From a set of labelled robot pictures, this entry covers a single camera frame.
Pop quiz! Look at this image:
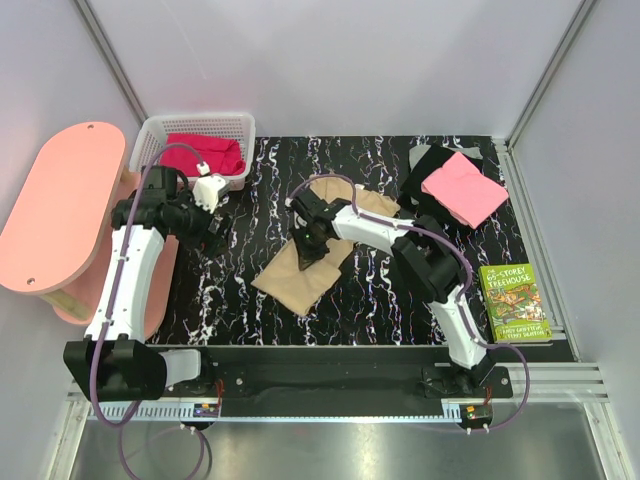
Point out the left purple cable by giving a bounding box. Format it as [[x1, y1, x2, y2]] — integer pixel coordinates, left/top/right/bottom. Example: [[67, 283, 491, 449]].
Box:
[[85, 142, 214, 476]]

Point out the white plastic basket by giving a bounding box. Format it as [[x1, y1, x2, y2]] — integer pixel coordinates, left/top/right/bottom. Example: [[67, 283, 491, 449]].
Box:
[[129, 112, 256, 191]]

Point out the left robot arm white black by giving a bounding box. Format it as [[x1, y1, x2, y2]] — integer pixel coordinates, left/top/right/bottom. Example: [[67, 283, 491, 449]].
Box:
[[63, 166, 232, 402]]

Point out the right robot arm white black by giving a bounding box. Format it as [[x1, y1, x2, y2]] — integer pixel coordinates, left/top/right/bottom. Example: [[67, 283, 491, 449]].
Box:
[[287, 190, 495, 397]]

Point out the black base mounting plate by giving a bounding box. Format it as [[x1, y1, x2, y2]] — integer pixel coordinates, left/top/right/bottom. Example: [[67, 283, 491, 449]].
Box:
[[134, 346, 513, 423]]

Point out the black folded t shirt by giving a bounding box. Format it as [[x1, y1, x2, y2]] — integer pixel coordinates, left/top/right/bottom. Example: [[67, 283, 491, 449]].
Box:
[[398, 150, 456, 223]]

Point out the purple cable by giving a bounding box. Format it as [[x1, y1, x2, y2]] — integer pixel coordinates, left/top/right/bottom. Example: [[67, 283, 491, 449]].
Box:
[[85, 142, 214, 476], [288, 172, 532, 434]]

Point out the pink folded t shirt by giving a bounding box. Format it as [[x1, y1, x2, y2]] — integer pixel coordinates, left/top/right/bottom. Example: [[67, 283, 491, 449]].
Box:
[[421, 152, 509, 229]]

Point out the pink tiered shelf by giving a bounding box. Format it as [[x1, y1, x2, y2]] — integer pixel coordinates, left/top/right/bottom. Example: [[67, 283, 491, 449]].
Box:
[[0, 121, 182, 326]]

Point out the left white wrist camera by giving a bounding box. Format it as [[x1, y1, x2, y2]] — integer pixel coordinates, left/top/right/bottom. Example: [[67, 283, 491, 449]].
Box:
[[192, 162, 230, 213]]

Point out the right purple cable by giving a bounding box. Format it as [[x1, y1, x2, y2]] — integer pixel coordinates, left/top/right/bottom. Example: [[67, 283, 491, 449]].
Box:
[[288, 172, 532, 434]]

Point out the green treehouse book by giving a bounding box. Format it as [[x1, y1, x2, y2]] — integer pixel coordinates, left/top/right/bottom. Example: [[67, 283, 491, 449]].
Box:
[[479, 263, 552, 344]]

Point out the magenta t shirt in basket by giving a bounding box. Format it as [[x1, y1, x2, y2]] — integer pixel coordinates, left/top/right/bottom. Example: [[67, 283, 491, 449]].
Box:
[[159, 133, 246, 177]]

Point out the beige t shirt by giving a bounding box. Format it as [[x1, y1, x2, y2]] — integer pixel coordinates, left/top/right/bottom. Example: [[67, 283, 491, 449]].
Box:
[[251, 177, 400, 316]]

